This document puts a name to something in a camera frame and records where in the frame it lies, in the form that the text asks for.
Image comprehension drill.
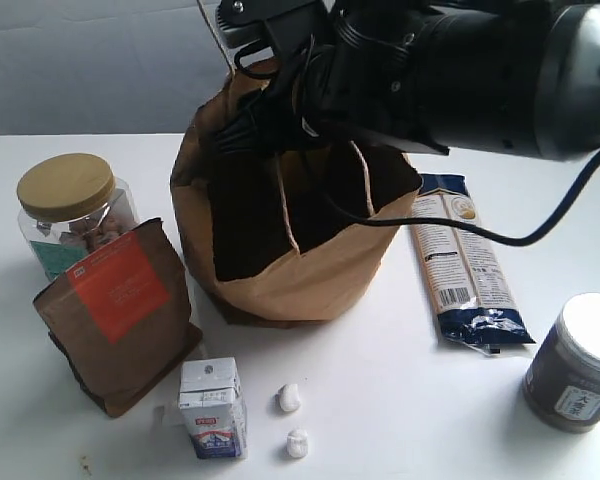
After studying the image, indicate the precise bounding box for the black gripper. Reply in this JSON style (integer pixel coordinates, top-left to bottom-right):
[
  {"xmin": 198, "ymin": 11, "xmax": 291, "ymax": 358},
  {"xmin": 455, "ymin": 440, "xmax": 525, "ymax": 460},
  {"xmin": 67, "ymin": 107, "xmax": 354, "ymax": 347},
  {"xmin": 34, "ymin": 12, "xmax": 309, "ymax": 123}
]
[{"xmin": 212, "ymin": 1, "xmax": 449, "ymax": 155}]

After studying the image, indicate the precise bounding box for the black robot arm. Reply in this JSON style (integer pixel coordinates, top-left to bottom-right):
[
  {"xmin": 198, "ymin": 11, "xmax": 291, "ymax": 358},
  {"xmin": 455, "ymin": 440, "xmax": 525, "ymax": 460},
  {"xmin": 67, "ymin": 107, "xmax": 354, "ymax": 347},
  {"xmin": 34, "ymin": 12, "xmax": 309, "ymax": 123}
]
[{"xmin": 213, "ymin": 1, "xmax": 600, "ymax": 161}]

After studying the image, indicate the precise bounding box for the brown paper shopping bag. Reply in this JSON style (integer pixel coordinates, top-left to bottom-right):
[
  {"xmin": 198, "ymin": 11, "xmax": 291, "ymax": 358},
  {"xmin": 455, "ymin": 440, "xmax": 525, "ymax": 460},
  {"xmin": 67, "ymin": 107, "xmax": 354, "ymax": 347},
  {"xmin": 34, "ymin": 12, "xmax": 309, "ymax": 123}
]
[{"xmin": 169, "ymin": 0, "xmax": 423, "ymax": 329}]

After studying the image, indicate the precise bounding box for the blue noodle packet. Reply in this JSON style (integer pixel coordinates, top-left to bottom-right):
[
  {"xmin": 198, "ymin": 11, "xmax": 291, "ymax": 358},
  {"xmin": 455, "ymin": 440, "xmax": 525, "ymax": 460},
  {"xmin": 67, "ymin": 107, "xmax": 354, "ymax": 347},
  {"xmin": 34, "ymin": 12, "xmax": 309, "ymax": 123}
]
[{"xmin": 411, "ymin": 174, "xmax": 534, "ymax": 353}]

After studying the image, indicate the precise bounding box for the clear jar gold lid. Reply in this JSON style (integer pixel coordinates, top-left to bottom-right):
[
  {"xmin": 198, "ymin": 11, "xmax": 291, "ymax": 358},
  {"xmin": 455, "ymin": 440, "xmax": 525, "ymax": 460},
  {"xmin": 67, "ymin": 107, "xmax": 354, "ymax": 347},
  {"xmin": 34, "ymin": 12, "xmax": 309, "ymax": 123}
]
[{"xmin": 16, "ymin": 153, "xmax": 139, "ymax": 281}]

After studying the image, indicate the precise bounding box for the upper white wrapped candy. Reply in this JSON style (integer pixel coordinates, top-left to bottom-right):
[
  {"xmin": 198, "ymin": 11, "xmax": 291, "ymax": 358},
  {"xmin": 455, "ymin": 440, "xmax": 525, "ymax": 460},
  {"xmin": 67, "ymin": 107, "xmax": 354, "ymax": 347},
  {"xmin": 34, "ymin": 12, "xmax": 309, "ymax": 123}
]
[{"xmin": 276, "ymin": 383, "xmax": 302, "ymax": 413}]

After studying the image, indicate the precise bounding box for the white wrapped candy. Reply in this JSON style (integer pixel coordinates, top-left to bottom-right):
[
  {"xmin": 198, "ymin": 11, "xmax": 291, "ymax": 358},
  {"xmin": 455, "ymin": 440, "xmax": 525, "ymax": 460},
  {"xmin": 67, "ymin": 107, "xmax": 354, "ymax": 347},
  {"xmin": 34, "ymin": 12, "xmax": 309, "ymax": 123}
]
[
  {"xmin": 276, "ymin": 383, "xmax": 302, "ymax": 413},
  {"xmin": 285, "ymin": 428, "xmax": 309, "ymax": 459}
]

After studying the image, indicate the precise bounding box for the brown pouch orange label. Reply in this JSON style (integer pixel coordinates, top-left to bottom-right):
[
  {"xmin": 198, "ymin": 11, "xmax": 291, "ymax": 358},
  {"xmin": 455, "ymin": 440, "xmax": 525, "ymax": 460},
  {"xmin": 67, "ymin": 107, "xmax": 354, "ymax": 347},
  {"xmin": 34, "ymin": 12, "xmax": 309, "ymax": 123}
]
[{"xmin": 33, "ymin": 218, "xmax": 203, "ymax": 418}]

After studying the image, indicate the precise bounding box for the small white milk carton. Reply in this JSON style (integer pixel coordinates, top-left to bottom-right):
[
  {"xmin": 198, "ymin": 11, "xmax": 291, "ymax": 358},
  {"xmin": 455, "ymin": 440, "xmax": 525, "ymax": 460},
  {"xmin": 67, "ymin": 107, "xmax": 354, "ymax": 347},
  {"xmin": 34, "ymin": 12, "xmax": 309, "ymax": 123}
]
[{"xmin": 151, "ymin": 357, "xmax": 248, "ymax": 459}]

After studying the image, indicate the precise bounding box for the lower white wrapped candy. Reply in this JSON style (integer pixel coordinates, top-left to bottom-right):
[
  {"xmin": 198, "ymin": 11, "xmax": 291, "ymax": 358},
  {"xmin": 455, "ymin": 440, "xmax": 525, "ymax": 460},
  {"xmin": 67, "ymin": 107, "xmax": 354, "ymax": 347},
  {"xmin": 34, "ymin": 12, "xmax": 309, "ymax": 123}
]
[{"xmin": 285, "ymin": 428, "xmax": 309, "ymax": 459}]

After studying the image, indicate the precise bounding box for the dark jar white lid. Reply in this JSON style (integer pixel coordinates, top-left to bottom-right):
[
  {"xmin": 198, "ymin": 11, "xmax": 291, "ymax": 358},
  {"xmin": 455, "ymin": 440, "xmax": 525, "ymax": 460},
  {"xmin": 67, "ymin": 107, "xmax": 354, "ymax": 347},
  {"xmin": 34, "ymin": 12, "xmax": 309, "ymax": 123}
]
[{"xmin": 522, "ymin": 293, "xmax": 600, "ymax": 434}]

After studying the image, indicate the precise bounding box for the black cable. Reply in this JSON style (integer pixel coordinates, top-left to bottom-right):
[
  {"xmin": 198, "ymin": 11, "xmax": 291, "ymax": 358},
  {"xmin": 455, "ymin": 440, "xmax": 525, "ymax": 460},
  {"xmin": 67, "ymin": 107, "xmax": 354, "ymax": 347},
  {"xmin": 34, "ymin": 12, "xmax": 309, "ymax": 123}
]
[{"xmin": 299, "ymin": 114, "xmax": 600, "ymax": 248}]

